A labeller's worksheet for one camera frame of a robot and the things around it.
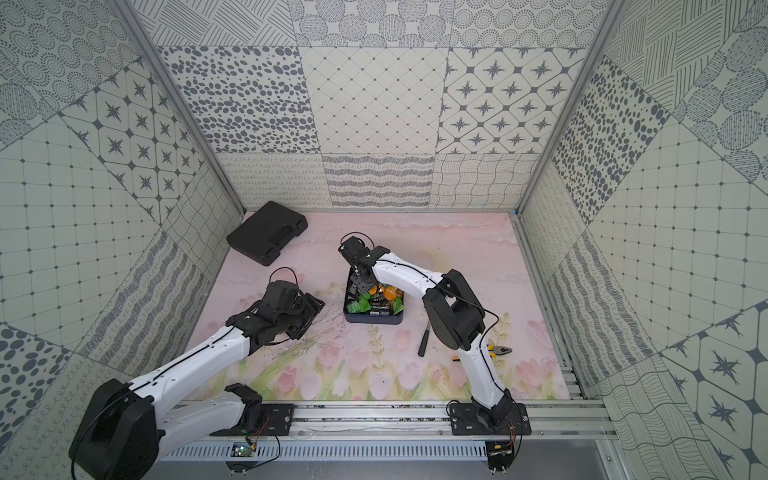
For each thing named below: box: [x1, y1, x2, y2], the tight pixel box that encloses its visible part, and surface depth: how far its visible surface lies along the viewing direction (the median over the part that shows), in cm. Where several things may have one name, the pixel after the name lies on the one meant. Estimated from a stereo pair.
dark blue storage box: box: [343, 267, 405, 325], surface depth 92 cm
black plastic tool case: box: [226, 201, 309, 266], surface depth 110 cm
